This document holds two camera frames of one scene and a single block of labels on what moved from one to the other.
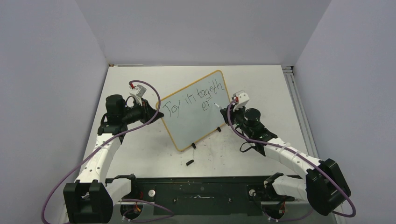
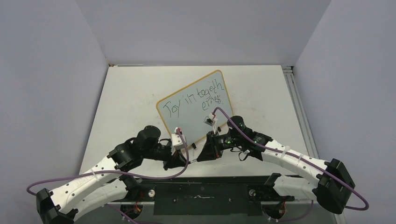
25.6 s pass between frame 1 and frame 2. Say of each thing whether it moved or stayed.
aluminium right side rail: stayed
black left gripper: moved
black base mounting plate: stayed
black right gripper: moved
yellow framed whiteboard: stayed
